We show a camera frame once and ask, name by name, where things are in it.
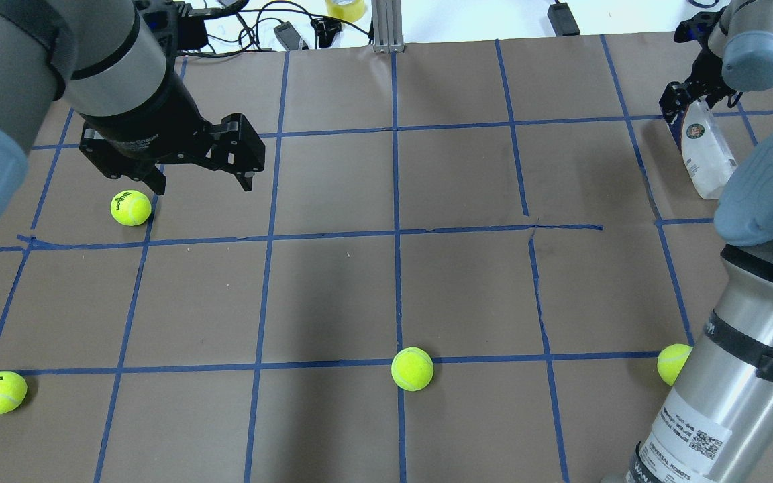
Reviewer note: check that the centre tennis ball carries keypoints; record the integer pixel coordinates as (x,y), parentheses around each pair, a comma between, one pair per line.
(412,369)

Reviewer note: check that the front Wilson tennis ball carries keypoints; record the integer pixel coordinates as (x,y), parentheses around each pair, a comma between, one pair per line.
(130,208)

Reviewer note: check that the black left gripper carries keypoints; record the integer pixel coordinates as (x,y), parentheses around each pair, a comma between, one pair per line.
(147,125)

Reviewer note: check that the black power brick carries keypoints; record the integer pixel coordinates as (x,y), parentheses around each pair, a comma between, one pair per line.
(561,18)

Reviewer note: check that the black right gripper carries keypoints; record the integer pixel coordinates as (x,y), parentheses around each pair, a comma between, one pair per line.
(700,76)

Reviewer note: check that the aluminium frame post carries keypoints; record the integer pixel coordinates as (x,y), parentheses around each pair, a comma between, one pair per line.
(386,23)

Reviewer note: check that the yellow tape roll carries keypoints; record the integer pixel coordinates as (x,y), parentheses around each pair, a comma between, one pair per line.
(349,10)

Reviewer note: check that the tennis ball near base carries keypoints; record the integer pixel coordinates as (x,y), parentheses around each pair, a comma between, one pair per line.
(671,360)

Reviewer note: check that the black power adapter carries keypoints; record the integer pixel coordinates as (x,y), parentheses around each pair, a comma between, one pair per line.
(289,38)

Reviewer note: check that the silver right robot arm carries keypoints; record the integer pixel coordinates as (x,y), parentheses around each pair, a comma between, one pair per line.
(717,420)

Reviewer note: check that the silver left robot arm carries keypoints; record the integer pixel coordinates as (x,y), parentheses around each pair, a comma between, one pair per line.
(113,62)

